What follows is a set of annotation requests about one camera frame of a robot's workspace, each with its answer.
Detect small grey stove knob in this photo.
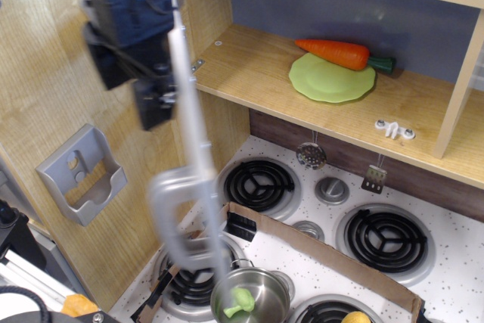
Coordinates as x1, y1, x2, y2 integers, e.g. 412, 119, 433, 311
292, 220, 325, 242

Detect black cable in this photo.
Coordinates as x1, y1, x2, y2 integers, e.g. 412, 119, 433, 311
0, 284, 50, 323

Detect stove burner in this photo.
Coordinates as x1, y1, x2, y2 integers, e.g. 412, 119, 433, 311
151, 234, 245, 322
287, 293, 383, 323
334, 203, 436, 287
218, 157, 302, 221

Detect black binder clip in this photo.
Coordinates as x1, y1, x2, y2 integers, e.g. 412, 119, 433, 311
223, 212, 257, 242

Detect stainless steel pot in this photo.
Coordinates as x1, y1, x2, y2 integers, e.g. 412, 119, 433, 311
210, 259, 295, 322

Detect grey wall phone holder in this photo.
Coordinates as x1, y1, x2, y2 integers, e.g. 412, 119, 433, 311
36, 124, 127, 226

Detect large grey stove knob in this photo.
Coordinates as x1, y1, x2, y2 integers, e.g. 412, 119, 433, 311
315, 177, 349, 206

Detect green toy broccoli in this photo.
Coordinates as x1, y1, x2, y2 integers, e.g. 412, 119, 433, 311
223, 287, 255, 318

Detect light green plate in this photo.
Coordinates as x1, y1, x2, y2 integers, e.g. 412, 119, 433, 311
289, 53, 377, 104

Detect black clip on cardboard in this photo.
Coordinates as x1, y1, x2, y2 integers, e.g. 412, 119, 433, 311
147, 269, 174, 309

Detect back left stove burner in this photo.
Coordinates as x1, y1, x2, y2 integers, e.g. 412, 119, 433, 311
218, 157, 302, 221

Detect orange toy carrot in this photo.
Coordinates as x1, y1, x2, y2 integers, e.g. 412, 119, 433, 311
294, 39, 396, 74

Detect brown cardboard barrier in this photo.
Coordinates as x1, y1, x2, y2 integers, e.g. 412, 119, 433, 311
130, 201, 424, 323

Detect back right stove burner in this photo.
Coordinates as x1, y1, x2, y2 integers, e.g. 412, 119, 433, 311
334, 203, 436, 287

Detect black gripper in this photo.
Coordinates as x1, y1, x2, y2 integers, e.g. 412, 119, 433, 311
130, 41, 178, 132

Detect yellow toy fruit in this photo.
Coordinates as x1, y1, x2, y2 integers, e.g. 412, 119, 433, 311
341, 311, 371, 323

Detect front right stove burner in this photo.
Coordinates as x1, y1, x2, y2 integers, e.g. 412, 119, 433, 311
287, 293, 383, 323

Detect orange toy bread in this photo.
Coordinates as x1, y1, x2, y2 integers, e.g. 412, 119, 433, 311
60, 293, 99, 317

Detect small metal spatula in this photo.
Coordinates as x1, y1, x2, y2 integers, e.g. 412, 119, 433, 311
361, 154, 387, 194

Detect round metal skimmer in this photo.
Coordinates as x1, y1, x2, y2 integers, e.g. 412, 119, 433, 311
296, 131, 327, 170

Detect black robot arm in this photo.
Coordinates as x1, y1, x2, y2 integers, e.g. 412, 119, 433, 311
82, 0, 176, 130

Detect front left stove burner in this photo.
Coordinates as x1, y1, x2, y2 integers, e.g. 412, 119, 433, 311
151, 234, 245, 322

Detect white door catch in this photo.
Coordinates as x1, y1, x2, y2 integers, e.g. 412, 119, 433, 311
374, 120, 416, 140

